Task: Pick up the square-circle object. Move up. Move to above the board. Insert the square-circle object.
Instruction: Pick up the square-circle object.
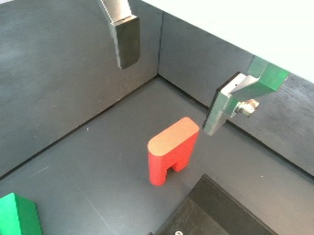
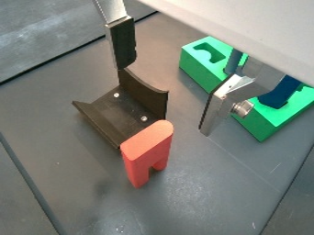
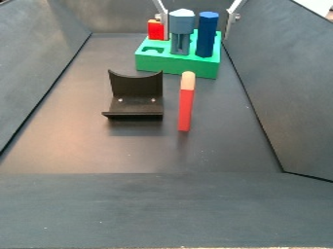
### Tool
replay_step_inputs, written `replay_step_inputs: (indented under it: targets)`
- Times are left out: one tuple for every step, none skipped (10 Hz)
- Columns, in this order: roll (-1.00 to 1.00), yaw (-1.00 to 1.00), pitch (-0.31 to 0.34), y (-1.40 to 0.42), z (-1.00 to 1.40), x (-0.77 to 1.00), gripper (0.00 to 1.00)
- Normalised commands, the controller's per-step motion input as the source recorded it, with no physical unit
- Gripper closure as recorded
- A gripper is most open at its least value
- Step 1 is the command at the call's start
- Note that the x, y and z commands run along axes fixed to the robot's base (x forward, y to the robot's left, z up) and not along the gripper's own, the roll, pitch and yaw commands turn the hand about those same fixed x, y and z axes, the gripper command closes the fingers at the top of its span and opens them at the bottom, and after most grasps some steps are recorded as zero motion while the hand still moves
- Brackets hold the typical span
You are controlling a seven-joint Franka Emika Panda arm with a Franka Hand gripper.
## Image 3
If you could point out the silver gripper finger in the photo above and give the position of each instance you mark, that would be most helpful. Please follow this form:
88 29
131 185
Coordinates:
161 20
232 15

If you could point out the red square-circle peg object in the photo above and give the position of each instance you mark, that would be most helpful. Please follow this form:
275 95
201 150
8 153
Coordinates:
185 100

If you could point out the green shape sorting board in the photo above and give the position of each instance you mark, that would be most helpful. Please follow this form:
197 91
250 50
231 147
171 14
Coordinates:
152 57

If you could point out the small red block peg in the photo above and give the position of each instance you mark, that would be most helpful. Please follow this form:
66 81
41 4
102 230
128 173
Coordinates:
155 29

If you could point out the light blue pentagon peg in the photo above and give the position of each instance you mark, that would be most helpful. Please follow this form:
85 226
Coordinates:
180 27

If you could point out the dark blue octagon peg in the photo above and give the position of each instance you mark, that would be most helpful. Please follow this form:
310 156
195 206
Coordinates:
205 33

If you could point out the black curved holder stand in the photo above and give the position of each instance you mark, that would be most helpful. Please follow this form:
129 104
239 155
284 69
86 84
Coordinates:
136 96

